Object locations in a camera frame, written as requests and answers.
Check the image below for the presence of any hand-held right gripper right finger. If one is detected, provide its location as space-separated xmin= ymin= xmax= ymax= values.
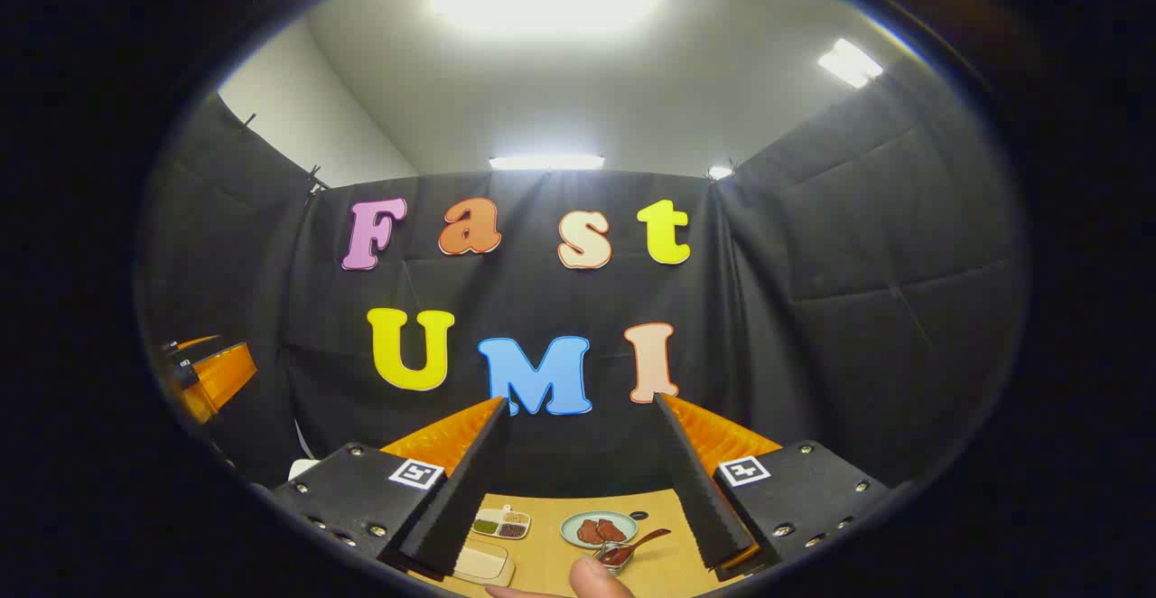
xmin=652 ymin=392 xmax=890 ymax=581

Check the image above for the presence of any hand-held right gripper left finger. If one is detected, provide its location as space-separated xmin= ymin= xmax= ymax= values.
xmin=271 ymin=397 xmax=511 ymax=581

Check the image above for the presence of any brown wooden spoon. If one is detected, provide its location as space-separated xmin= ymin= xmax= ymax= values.
xmin=601 ymin=528 xmax=673 ymax=567

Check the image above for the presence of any metal wire chopstick holder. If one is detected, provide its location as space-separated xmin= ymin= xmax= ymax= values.
xmin=593 ymin=541 xmax=633 ymax=576

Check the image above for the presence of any white divided grain dish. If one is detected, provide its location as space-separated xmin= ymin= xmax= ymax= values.
xmin=470 ymin=505 xmax=532 ymax=541

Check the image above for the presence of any clear glass tray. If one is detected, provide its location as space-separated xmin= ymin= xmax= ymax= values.
xmin=452 ymin=539 xmax=516 ymax=587

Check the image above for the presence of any pale green plate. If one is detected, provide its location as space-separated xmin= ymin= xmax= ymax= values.
xmin=560 ymin=510 xmax=639 ymax=550

